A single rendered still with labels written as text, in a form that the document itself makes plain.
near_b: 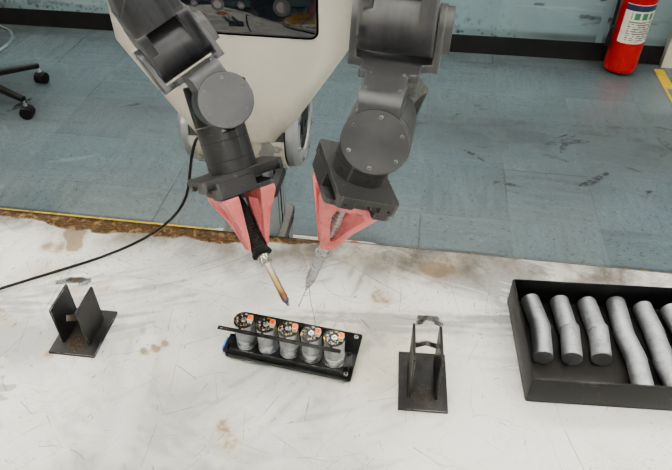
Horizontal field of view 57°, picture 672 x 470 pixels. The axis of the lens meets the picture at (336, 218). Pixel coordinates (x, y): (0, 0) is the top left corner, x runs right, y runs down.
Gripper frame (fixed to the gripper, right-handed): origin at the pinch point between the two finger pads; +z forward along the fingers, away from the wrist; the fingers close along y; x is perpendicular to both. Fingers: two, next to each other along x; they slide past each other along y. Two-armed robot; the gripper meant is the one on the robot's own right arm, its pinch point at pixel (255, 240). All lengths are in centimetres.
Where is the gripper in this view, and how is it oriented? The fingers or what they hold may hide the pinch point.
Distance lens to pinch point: 76.2
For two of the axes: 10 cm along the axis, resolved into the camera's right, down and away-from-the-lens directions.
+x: -4.6, -1.1, 8.8
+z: 2.5, 9.4, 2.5
